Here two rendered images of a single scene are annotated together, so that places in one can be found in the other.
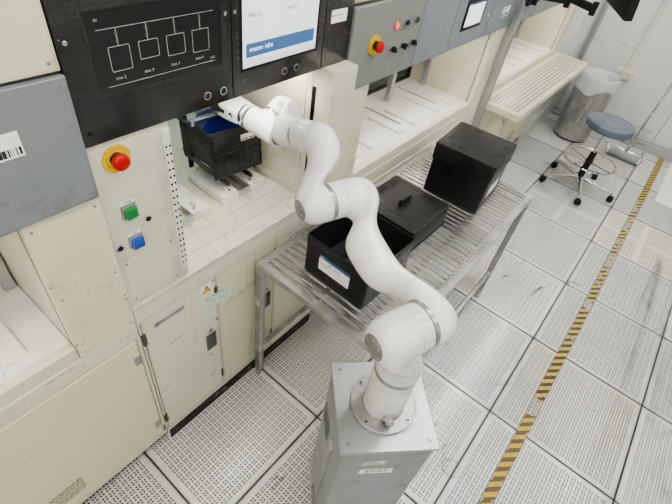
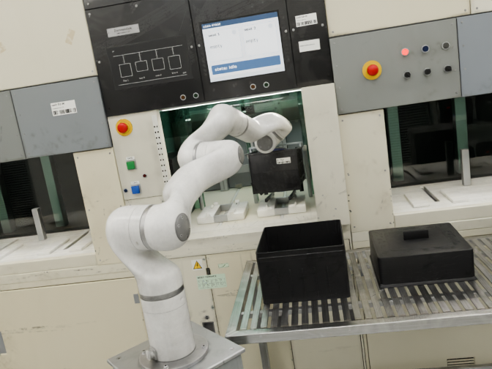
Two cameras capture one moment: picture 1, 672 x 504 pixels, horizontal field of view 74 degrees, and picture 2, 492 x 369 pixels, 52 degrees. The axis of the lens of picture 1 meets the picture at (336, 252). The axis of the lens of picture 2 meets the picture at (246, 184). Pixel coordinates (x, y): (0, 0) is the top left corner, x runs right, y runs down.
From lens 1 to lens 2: 1.61 m
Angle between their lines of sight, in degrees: 65
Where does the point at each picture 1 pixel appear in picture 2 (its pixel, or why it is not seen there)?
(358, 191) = (214, 145)
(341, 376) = not seen: hidden behind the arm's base
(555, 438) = not seen: outside the picture
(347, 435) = (126, 354)
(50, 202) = (86, 141)
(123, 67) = (127, 75)
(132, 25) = (132, 53)
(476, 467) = not seen: outside the picture
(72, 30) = (102, 56)
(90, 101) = (109, 91)
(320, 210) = (182, 154)
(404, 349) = (112, 222)
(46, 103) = (87, 88)
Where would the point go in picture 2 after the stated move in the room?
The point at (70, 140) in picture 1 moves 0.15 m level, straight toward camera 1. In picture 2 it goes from (97, 109) to (68, 114)
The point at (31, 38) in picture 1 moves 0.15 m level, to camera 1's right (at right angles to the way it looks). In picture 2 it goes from (86, 59) to (92, 55)
